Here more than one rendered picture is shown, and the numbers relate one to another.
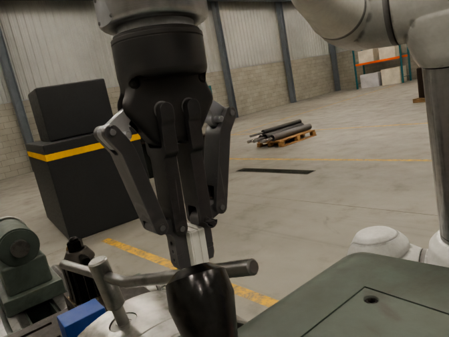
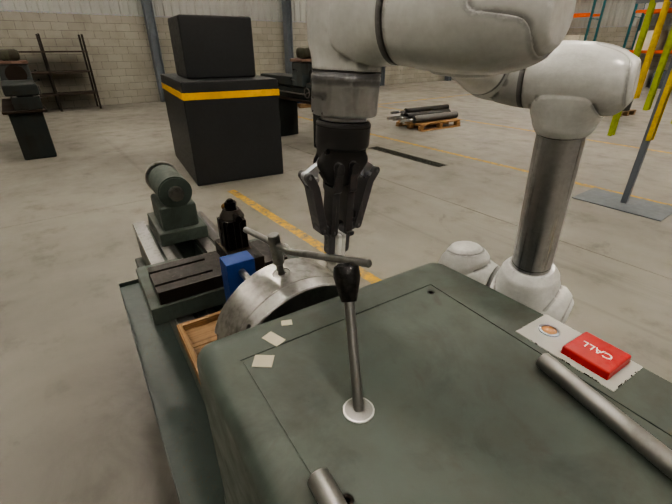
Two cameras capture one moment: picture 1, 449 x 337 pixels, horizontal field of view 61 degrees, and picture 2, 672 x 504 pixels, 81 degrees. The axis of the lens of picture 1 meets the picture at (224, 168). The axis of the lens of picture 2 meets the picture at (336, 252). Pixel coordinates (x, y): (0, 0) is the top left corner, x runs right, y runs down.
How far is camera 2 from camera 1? 0.27 m
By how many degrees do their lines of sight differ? 17
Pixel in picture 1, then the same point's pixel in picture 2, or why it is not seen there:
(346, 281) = (421, 278)
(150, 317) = (298, 274)
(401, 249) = (481, 263)
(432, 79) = (539, 144)
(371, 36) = (503, 98)
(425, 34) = (543, 109)
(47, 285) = (194, 227)
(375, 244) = (462, 255)
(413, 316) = (449, 305)
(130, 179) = (313, 203)
